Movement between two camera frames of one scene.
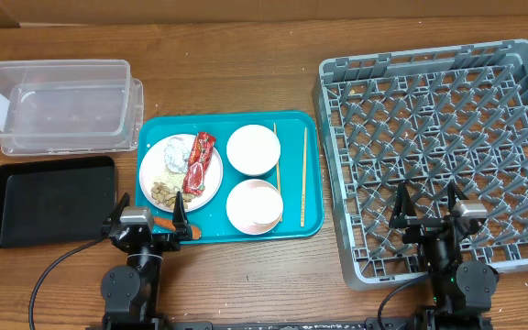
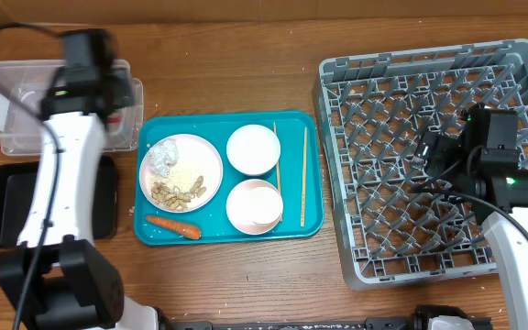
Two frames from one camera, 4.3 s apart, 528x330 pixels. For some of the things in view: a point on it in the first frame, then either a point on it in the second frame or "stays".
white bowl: x=253 y=149 stays
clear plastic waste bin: x=35 y=107 stays
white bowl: x=254 y=206 stays
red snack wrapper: x=194 y=176 -> x=115 y=120
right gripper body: x=422 y=228 -> x=444 y=162
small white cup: x=263 y=204 stays
